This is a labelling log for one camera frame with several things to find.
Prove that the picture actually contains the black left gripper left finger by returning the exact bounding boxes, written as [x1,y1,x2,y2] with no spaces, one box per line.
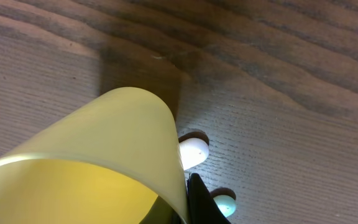
[139,197,174,224]

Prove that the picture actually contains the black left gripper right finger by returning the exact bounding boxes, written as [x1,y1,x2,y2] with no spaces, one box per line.
[187,173,231,224]

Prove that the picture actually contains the mint green plastic spoon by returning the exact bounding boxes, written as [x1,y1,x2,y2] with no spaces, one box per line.
[213,195,237,218]

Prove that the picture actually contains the yellow plastic cup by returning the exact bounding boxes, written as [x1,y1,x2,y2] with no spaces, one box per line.
[0,87,190,223]

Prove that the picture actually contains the white plastic spoon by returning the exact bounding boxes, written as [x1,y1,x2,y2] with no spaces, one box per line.
[179,138,209,170]

